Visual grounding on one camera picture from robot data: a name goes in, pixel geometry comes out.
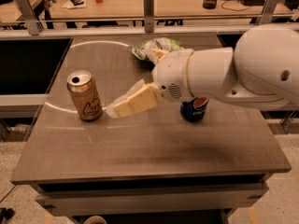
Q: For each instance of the middle metal railing post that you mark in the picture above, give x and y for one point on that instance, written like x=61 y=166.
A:
x=148 y=6

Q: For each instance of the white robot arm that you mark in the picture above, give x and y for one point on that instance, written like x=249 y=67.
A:
x=261 y=71

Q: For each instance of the orange soda can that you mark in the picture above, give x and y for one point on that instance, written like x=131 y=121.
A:
x=83 y=91

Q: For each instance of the wooden background desk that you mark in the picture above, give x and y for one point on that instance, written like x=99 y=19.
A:
x=163 y=9

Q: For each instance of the blue Pepsi can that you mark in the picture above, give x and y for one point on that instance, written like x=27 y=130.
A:
x=194 y=110

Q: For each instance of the green chip bag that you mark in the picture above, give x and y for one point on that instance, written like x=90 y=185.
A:
x=140 y=51

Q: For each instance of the left metal railing post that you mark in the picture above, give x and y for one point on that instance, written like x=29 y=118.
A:
x=33 y=25

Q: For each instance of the black mesh pen cup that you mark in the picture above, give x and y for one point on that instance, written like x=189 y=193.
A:
x=209 y=4

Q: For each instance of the metal railing post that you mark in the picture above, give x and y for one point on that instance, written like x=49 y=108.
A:
x=148 y=6
x=267 y=12
x=33 y=25

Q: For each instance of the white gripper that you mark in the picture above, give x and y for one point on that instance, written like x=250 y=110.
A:
x=170 y=75

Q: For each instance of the right metal railing post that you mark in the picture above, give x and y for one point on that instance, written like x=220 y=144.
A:
x=267 y=12

